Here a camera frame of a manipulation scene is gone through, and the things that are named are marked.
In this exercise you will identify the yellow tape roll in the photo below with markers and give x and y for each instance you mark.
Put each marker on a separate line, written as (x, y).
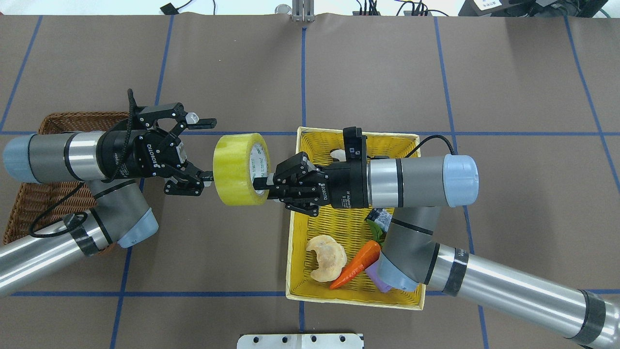
(237, 161)

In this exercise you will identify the yellow plastic basket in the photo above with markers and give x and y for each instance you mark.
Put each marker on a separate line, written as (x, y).
(346, 226)

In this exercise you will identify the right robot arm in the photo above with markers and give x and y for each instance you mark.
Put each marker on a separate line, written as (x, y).
(548, 206)

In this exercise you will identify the small black dongle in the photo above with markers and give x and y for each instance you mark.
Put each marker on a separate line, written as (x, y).
(169, 9)

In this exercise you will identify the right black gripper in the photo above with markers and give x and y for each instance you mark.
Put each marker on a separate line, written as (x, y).
(345, 186)

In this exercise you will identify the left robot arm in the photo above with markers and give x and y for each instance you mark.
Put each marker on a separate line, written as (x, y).
(121, 215)

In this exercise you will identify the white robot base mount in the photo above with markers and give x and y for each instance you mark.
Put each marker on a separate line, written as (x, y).
(302, 341)

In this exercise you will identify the aluminium frame post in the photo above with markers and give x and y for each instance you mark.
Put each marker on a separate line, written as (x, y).
(303, 11)

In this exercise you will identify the purple foam cube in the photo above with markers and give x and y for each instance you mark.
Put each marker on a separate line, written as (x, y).
(372, 273)

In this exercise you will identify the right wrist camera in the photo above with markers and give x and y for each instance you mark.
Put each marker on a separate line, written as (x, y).
(354, 142)

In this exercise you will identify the beige toy croissant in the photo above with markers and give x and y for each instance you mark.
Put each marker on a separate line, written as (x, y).
(331, 258)

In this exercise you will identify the orange toy carrot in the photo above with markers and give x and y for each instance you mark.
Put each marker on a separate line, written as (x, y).
(365, 257)

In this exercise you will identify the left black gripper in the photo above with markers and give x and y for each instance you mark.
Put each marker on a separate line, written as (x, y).
(127, 156)

